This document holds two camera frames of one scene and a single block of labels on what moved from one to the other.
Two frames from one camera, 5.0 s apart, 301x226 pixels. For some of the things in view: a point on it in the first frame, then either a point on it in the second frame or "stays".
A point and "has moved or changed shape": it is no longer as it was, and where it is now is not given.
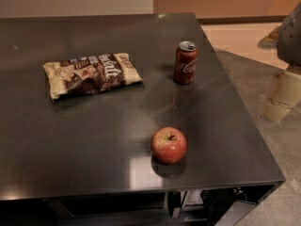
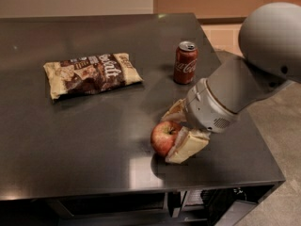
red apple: [168, 144] has moved or changed shape
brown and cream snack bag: [88, 73] stays
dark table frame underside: [217, 206] stays
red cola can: [185, 62] stays
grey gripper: [290, 40] → [205, 107]
